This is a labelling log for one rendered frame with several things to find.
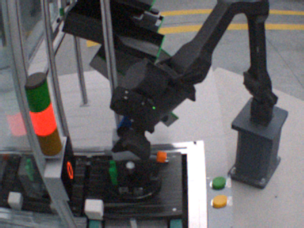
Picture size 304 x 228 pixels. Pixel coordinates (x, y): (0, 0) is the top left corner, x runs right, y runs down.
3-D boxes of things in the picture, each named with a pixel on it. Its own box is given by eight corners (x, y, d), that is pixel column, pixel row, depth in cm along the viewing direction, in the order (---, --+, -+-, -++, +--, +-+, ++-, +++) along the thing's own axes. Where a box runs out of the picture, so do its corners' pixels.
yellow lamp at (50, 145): (64, 139, 80) (58, 118, 77) (60, 157, 76) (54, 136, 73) (43, 140, 80) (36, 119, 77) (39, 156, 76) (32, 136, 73)
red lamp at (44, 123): (58, 118, 77) (53, 96, 74) (54, 135, 73) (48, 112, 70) (36, 119, 77) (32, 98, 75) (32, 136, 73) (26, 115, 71)
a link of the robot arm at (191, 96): (195, 80, 96) (165, 63, 91) (203, 100, 93) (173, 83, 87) (173, 99, 100) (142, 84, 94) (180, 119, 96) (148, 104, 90)
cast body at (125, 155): (141, 146, 105) (138, 123, 101) (141, 159, 102) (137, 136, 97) (106, 148, 106) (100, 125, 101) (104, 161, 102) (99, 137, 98)
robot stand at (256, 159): (281, 160, 125) (288, 110, 113) (262, 190, 116) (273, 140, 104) (247, 148, 133) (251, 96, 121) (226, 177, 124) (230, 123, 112)
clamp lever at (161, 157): (157, 174, 109) (166, 151, 104) (157, 179, 107) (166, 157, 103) (143, 171, 108) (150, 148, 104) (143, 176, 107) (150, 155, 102)
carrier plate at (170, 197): (181, 157, 120) (181, 150, 119) (182, 218, 101) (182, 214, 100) (93, 160, 122) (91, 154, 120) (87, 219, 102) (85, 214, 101)
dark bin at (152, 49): (163, 41, 123) (172, 22, 118) (154, 64, 113) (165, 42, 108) (77, 13, 121) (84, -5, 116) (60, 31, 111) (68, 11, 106)
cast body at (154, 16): (158, 27, 130) (165, 11, 126) (155, 33, 127) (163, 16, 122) (132, 18, 130) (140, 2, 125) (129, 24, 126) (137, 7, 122)
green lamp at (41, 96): (53, 95, 74) (49, 72, 71) (48, 112, 70) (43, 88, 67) (32, 98, 74) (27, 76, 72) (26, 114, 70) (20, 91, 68)
